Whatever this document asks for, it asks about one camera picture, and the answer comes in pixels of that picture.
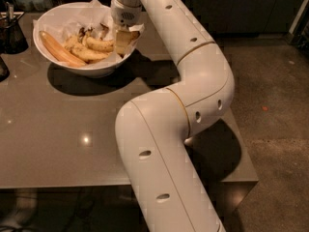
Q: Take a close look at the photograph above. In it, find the white paper bowl liner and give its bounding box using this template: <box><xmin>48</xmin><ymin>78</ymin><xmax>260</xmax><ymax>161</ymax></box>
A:
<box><xmin>32</xmin><ymin>0</ymin><xmax>146</xmax><ymax>70</ymax></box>

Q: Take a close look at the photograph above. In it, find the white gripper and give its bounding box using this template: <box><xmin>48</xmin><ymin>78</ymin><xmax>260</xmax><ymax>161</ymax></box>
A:
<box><xmin>110</xmin><ymin>0</ymin><xmax>142</xmax><ymax>56</ymax></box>

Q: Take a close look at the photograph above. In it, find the spotted yellow banana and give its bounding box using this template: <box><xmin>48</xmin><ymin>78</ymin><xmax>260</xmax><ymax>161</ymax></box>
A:
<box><xmin>85</xmin><ymin>31</ymin><xmax>141</xmax><ymax>53</ymax></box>

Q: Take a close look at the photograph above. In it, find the long orange-yellow banana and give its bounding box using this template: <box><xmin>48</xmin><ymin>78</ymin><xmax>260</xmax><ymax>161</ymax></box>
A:
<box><xmin>39</xmin><ymin>31</ymin><xmax>86</xmax><ymax>68</ymax></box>

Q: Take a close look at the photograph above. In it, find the yellow banana bunch in bowl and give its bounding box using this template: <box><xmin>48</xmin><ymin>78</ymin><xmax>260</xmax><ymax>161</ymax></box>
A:
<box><xmin>64</xmin><ymin>27</ymin><xmax>113</xmax><ymax>64</ymax></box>

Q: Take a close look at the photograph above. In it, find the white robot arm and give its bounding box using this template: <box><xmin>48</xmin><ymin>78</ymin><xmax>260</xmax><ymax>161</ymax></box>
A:
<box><xmin>111</xmin><ymin>0</ymin><xmax>235</xmax><ymax>232</ymax></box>

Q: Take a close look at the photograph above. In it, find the white ceramic bowl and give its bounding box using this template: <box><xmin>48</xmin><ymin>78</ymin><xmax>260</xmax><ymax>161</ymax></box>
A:
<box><xmin>32</xmin><ymin>1</ymin><xmax>139</xmax><ymax>79</ymax></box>

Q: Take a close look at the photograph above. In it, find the dark round object at left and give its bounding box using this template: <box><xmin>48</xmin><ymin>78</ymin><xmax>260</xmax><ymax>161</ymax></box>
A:
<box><xmin>0</xmin><ymin>57</ymin><xmax>10</xmax><ymax>82</ymax></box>

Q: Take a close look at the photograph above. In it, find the black mesh utensil holder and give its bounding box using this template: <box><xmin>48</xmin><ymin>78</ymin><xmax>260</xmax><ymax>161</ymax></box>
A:
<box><xmin>0</xmin><ymin>2</ymin><xmax>28</xmax><ymax>54</ymax></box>

